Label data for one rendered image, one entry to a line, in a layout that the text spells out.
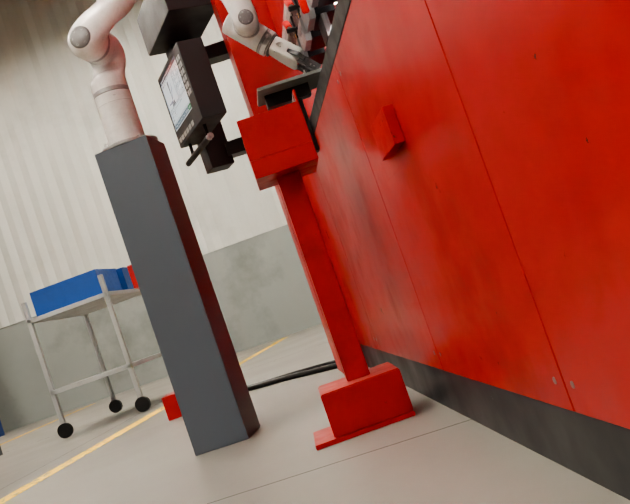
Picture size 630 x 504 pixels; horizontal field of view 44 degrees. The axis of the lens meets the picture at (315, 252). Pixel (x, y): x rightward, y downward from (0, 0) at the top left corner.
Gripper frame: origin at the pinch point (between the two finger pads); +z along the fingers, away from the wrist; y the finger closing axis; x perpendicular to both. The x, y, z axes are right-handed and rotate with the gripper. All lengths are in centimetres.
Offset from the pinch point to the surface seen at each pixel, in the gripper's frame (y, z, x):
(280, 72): 86, -22, -16
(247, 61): 85, -37, -13
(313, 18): -1.9, -8.1, -13.7
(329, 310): -48, 40, 65
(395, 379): -55, 61, 71
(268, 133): -55, 5, 35
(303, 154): -55, 15, 35
